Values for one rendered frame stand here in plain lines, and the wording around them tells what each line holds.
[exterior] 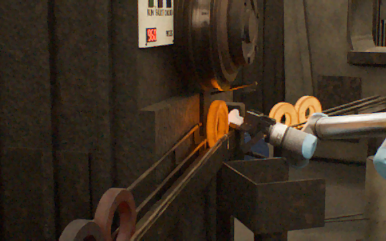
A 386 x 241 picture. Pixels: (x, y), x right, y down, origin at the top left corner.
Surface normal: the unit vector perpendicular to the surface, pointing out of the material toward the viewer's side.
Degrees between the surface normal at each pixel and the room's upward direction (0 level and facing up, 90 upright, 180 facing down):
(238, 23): 84
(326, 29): 90
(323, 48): 90
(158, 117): 90
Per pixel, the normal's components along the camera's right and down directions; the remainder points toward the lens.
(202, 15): -0.29, -0.04
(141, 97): 0.95, 0.04
